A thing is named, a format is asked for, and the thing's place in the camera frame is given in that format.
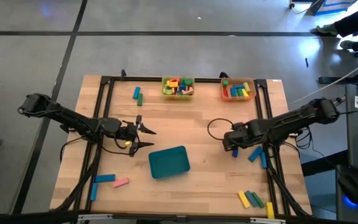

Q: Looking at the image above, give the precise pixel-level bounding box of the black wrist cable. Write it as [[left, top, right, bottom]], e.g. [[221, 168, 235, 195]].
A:
[[206, 117, 239, 141], [99, 133, 141, 156]]

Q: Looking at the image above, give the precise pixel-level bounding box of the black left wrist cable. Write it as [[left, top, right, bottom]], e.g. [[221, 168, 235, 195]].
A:
[[99, 133, 141, 156]]

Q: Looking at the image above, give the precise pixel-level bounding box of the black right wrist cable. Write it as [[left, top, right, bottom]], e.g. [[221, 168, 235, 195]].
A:
[[206, 117, 239, 141]]

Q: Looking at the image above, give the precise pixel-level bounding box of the black aluminium table frame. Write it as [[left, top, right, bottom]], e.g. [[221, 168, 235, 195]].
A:
[[73, 74, 291, 218]]

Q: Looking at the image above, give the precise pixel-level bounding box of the teal plank block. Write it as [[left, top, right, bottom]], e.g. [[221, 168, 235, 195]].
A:
[[245, 190, 260, 207]]

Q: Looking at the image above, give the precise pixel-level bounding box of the black cable bundle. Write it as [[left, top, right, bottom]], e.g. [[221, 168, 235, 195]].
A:
[[53, 146, 102, 212], [264, 149, 311, 218]]

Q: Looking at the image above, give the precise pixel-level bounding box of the pink plank block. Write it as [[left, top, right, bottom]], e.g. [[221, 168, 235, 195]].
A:
[[112, 177, 130, 189]]

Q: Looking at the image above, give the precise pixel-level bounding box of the white cable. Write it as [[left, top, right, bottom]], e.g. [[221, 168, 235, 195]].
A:
[[289, 53, 358, 106]]

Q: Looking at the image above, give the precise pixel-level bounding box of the orange plastic bin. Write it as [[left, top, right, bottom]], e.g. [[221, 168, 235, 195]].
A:
[[220, 77, 257, 102]]

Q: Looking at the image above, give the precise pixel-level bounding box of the yellow plastic bin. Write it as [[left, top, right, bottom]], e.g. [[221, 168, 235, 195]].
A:
[[161, 76, 196, 101]]

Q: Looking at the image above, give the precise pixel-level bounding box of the silver metal bracket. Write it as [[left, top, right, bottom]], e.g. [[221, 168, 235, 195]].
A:
[[249, 217, 287, 224], [77, 213, 114, 222]]

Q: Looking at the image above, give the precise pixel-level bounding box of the black front crossbar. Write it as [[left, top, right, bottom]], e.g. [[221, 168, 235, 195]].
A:
[[0, 210, 358, 224]]

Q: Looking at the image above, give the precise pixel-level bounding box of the teal plastic bin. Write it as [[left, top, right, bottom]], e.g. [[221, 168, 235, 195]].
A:
[[148, 145, 191, 180]]

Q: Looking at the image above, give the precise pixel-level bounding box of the black desk foot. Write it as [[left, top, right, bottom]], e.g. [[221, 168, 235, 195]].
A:
[[318, 60, 358, 98]]

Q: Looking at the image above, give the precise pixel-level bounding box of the blue white bag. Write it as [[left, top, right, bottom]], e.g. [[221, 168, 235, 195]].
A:
[[309, 0, 358, 16]]

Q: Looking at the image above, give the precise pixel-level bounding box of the yellow plank block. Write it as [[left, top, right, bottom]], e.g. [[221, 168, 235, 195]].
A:
[[266, 200, 275, 220], [237, 190, 251, 208]]

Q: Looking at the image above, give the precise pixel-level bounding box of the person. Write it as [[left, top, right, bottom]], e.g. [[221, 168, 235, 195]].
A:
[[315, 6, 358, 58]]

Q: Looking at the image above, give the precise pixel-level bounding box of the black computer mouse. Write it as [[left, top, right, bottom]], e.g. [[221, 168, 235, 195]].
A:
[[337, 174, 358, 206]]

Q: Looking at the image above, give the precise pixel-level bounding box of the green plank block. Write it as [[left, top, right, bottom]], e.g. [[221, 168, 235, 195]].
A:
[[252, 192, 266, 208]]

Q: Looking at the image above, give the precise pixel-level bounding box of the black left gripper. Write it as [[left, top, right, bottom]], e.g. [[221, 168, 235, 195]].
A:
[[115, 114, 157, 158]]

